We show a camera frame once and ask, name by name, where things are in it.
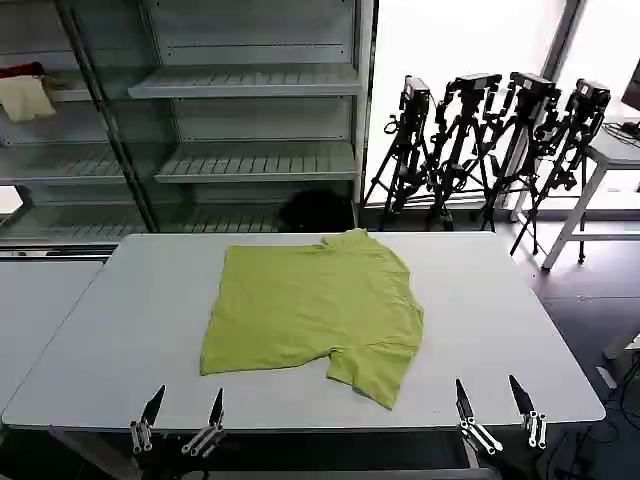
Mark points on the black bag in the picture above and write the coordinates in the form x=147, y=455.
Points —
x=315, y=210

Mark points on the grey metal shelf unit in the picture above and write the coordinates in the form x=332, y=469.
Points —
x=65, y=165
x=250, y=82

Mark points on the green t-shirt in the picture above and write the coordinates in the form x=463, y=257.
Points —
x=310, y=310

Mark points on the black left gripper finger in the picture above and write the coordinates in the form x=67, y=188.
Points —
x=148, y=412
x=214, y=412

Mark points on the white desk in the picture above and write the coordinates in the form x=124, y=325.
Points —
x=612, y=150

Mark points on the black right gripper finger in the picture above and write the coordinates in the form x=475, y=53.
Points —
x=522, y=397
x=465, y=405

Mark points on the black computer monitor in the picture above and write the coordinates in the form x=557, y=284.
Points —
x=634, y=87

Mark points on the black camera tripod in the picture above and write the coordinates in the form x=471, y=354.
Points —
x=525, y=95
x=412, y=150
x=580, y=130
x=462, y=130

